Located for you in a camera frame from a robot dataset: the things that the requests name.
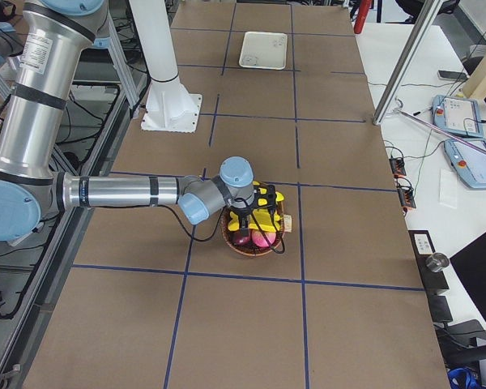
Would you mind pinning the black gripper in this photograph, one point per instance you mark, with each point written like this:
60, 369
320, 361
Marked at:
241, 219

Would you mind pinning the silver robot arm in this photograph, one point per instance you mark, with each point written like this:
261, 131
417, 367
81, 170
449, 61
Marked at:
58, 33

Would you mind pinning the brown wicker basket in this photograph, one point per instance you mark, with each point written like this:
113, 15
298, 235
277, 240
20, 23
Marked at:
251, 249

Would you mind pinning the paper price tag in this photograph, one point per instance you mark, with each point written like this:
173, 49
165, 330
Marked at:
287, 221

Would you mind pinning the red apple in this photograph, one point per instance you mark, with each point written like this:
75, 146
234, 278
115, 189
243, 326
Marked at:
263, 239

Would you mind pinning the dark purple plum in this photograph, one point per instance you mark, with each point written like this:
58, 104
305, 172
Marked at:
239, 239

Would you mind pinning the black power adapter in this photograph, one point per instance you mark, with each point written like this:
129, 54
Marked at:
406, 197
397, 165

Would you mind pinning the white bear tray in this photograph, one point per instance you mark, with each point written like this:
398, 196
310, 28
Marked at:
264, 50

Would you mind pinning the steel calibration weight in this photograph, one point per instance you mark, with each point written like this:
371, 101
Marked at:
437, 262

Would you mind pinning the left teach pendant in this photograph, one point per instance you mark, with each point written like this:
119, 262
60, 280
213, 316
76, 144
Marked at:
457, 116

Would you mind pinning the teach pendant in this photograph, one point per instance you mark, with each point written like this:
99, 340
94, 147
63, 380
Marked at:
469, 164
457, 116

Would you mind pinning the right teach pendant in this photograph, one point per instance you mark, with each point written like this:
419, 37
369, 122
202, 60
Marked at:
469, 164

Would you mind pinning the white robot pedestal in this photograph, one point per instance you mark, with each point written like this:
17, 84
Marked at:
169, 106

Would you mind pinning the aluminium frame post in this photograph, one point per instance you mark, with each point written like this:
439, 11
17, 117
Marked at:
423, 23

